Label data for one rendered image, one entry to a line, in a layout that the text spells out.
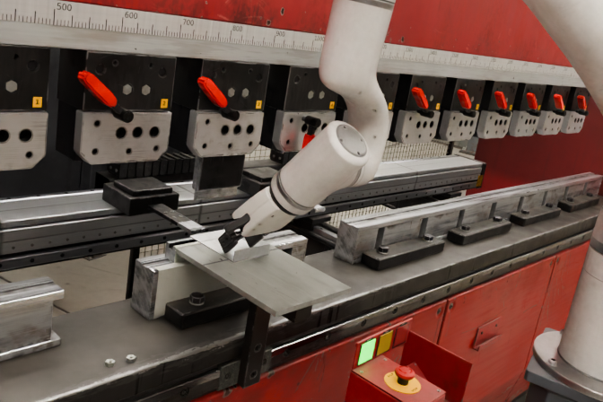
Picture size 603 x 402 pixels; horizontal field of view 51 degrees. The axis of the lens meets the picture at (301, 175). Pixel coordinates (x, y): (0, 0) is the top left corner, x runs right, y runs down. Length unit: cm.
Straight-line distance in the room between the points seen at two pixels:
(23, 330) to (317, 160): 51
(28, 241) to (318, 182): 60
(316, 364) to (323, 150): 57
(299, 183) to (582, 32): 45
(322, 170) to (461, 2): 77
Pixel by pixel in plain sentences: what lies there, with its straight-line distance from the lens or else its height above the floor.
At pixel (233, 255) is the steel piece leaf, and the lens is 115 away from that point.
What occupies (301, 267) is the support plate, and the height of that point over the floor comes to 100.
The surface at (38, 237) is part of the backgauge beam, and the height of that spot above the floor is 95.
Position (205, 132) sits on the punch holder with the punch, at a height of 122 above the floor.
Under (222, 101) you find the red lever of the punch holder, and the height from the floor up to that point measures 128.
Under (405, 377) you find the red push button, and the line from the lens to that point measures 128.
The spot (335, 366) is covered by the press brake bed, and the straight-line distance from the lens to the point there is 144.
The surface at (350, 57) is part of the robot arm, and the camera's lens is 93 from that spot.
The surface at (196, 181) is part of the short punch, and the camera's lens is 115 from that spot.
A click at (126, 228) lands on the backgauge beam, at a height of 94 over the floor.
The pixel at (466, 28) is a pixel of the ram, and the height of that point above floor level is 146.
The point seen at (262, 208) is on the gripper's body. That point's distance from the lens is 104.
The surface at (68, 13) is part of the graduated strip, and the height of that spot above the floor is 139.
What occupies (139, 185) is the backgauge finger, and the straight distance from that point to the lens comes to 137.
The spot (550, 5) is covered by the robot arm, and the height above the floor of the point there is 150.
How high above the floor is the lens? 144
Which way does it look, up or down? 15 degrees down
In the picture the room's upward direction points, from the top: 10 degrees clockwise
